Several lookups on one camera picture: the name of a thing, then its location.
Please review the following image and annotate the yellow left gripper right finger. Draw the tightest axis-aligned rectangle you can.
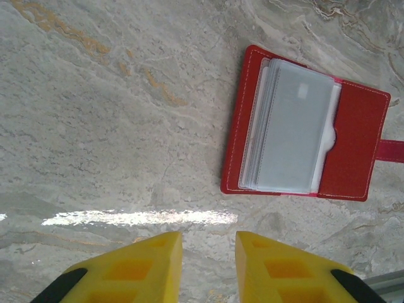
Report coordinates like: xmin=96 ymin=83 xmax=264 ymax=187
xmin=235 ymin=230 xmax=388 ymax=303

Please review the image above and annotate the grey credit card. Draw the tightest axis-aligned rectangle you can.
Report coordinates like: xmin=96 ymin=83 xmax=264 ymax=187
xmin=256 ymin=59 xmax=336 ymax=194

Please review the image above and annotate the red card holder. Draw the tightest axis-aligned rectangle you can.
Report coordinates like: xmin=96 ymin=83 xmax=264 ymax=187
xmin=220 ymin=44 xmax=404 ymax=203

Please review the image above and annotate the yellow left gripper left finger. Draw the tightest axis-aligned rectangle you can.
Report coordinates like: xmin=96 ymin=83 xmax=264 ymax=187
xmin=30 ymin=231 xmax=184 ymax=303

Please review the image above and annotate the aluminium mounting rail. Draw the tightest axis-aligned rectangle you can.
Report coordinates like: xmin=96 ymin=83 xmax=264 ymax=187
xmin=362 ymin=271 xmax=404 ymax=303

